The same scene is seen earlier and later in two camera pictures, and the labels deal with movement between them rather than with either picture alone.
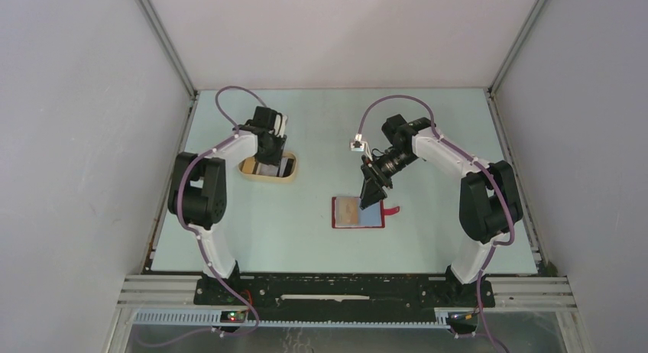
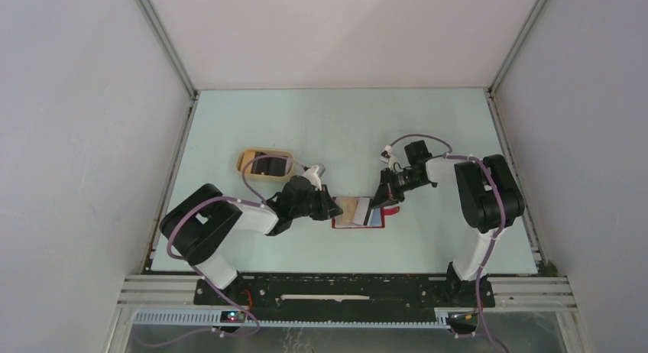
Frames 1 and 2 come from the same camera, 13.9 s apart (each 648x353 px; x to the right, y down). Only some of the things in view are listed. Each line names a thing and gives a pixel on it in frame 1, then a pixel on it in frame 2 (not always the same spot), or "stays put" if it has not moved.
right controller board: x=462 y=318 stays put
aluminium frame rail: x=181 y=292 stays put
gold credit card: x=348 y=211 stays put
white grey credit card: x=264 y=169 → x=361 y=210
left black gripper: x=275 y=158 → x=330 y=210
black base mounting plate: x=342 y=296 stays put
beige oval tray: x=251 y=168 stays put
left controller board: x=232 y=316 stays put
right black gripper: x=374 y=176 → x=382 y=196
